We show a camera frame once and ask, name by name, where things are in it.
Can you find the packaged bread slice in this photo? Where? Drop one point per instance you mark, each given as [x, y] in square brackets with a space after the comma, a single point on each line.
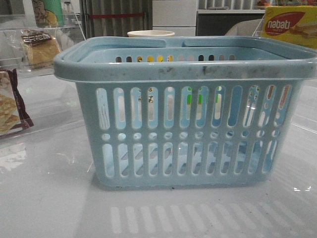
[40, 48]

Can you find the light blue plastic basket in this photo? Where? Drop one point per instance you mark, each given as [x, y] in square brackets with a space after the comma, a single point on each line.
[142, 133]

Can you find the yellow paper popcorn cup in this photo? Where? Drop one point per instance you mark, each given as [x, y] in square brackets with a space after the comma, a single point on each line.
[150, 33]

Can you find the white cabinet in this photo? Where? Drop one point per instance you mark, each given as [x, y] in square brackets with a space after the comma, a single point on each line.
[178, 16]

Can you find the red barrier belt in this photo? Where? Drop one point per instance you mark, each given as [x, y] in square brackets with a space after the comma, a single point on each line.
[122, 15]

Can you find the maroon cracker bag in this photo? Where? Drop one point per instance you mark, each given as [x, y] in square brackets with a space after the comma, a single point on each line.
[13, 115]

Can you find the clear acrylic left shelf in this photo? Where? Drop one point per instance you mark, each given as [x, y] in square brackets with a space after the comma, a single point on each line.
[12, 55]

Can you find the green yellow cartoon package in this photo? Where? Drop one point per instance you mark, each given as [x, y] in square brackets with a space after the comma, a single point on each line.
[48, 13]

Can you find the yellow nabati wafer box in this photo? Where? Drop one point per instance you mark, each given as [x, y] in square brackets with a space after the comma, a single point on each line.
[307, 12]

